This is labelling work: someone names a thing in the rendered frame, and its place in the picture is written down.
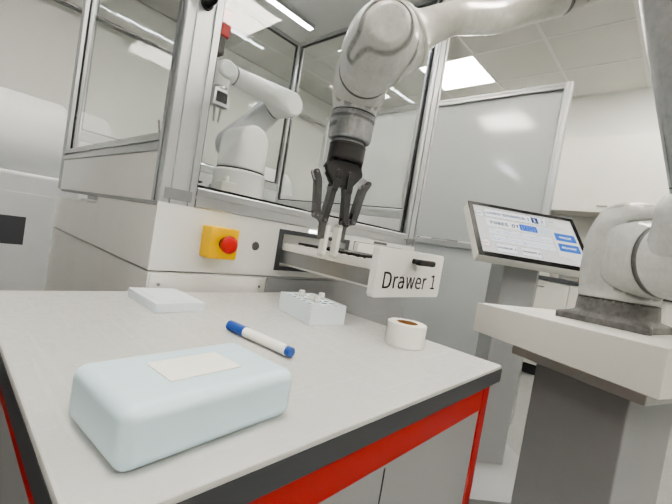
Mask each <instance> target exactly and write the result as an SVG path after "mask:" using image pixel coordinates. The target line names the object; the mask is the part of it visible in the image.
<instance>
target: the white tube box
mask: <svg viewBox="0 0 672 504"><path fill-rule="evenodd" d="M309 294H310V293H305V296H304V297H299V292H284V291H281V293H280V300H279V306H278V309H280V310H282V311H283V312H285V313H287V314H289V315H291V316H293V317H295V318H297V319H299V320H300V321H302V322H304V323H306V324H308V325H344V319H345V313H346V307H347V306H345V305H342V304H340V303H337V302H335V301H332V300H330V299H327V298H325V297H324V300H320V302H319V304H315V303H314V302H312V301H308V300H309Z"/></svg>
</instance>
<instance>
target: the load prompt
mask: <svg viewBox="0 0 672 504"><path fill-rule="evenodd" d="M483 209H484V213H485V216H488V217H494V218H500V219H505V220H511V221H517V222H522V223H528V224H533V225H539V226H545V227H548V226H547V223H546V221H545V219H544V218H538V217H533V216H527V215H522V214H516V213H511V212H505V211H499V210H494V209H488V208H483Z"/></svg>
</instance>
